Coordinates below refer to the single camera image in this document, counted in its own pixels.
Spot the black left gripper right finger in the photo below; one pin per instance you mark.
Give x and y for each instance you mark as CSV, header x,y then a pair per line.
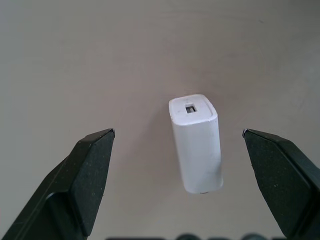
x,y
282,180

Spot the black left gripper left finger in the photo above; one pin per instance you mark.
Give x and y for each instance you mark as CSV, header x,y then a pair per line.
x,y
75,185

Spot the white USB charger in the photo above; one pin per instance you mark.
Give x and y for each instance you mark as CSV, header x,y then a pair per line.
x,y
197,150

